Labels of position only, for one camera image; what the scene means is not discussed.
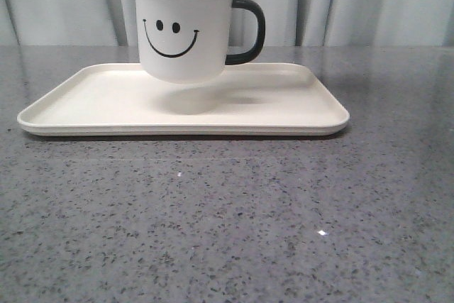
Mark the white smiley mug black handle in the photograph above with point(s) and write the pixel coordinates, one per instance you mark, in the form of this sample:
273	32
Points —
186	41

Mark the cream rectangular plastic tray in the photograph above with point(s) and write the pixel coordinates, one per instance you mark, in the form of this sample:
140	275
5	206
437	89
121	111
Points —
121	99

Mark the grey pleated curtain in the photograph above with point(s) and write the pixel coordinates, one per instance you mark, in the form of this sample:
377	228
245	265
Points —
289	22

